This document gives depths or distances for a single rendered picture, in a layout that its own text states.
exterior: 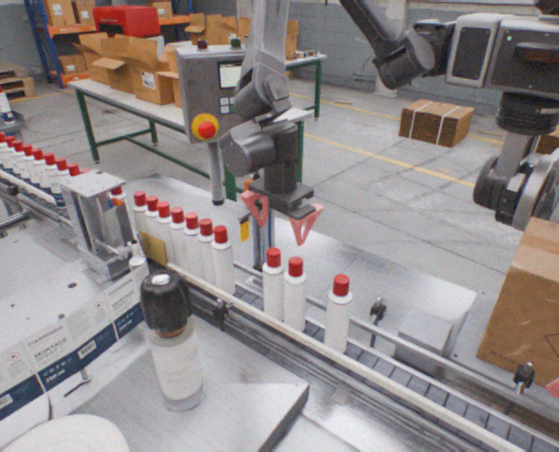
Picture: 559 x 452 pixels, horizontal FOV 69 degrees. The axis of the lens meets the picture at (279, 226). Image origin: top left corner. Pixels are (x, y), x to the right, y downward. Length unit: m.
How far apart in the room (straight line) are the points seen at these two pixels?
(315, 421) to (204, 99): 0.71
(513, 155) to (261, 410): 0.83
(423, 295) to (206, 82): 0.81
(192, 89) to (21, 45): 7.69
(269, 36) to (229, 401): 0.68
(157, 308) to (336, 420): 0.45
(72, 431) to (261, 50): 0.65
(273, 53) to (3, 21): 7.86
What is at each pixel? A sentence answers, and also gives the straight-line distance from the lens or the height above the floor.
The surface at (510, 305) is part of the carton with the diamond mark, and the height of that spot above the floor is 1.03.
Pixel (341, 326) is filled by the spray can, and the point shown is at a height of 0.97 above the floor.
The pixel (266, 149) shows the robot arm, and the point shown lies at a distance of 0.61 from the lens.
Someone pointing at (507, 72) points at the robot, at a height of 1.42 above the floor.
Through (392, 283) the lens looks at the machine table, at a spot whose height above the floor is 0.83.
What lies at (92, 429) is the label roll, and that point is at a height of 1.03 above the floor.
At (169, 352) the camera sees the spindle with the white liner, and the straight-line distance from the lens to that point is 0.77.
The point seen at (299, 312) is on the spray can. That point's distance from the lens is 0.94.
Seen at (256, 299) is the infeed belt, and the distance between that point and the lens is 1.08.
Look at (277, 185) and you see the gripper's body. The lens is 0.66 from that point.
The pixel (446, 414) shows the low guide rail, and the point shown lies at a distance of 0.89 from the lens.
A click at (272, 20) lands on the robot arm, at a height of 1.55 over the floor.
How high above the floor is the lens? 1.61
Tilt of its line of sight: 32 degrees down
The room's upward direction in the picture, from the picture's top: straight up
